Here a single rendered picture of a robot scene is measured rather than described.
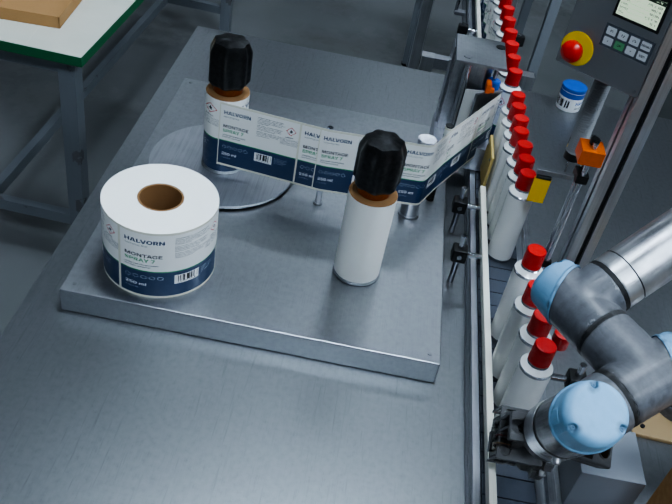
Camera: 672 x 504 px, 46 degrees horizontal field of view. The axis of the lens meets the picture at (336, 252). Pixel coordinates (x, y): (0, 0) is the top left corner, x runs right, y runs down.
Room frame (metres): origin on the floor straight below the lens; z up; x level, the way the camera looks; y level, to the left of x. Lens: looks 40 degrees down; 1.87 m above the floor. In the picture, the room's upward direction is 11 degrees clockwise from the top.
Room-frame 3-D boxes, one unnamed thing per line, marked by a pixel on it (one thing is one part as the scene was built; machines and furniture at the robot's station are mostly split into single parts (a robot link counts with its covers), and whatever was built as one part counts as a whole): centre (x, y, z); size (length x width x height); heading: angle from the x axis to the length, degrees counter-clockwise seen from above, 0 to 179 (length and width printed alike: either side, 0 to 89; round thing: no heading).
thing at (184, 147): (1.41, 0.28, 0.89); 0.31 x 0.31 x 0.01
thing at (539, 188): (1.23, -0.34, 1.09); 0.03 x 0.01 x 0.06; 90
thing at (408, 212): (1.37, -0.13, 0.97); 0.05 x 0.05 x 0.19
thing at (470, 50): (1.66, -0.23, 1.14); 0.14 x 0.11 x 0.01; 0
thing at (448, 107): (1.66, -0.23, 1.01); 0.14 x 0.13 x 0.26; 0
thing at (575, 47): (1.32, -0.33, 1.33); 0.04 x 0.03 x 0.04; 55
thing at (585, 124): (1.40, -0.42, 1.18); 0.04 x 0.04 x 0.21
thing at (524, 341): (0.90, -0.33, 0.98); 0.05 x 0.05 x 0.20
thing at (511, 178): (1.35, -0.33, 0.98); 0.05 x 0.05 x 0.20
